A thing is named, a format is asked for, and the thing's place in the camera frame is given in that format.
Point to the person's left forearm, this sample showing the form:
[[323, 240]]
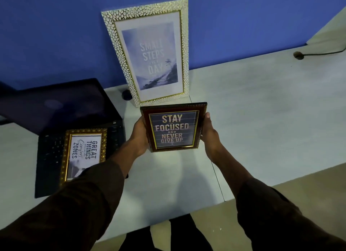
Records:
[[81, 199]]

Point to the person's left thumb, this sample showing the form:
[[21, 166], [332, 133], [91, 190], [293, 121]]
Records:
[[143, 126]]

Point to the person's left hand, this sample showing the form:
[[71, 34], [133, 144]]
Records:
[[138, 140]]

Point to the person's right thumb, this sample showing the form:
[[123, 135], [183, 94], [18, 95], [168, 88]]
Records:
[[206, 122]]

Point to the white pebbled picture frame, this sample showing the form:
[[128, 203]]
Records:
[[150, 53]]

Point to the dark open laptop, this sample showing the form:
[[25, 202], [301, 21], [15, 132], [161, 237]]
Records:
[[62, 123]]

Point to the person's right forearm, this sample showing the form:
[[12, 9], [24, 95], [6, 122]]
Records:
[[259, 204]]

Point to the black table grommet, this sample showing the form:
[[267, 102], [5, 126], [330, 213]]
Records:
[[126, 95]]

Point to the person's right hand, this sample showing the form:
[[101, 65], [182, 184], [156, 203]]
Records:
[[210, 140]]

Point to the person's legs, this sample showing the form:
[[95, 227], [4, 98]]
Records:
[[173, 236]]

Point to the gold ornate picture frame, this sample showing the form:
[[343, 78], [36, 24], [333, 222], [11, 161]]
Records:
[[82, 154]]

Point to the dark red picture frame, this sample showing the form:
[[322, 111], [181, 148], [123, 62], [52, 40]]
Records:
[[173, 127]]

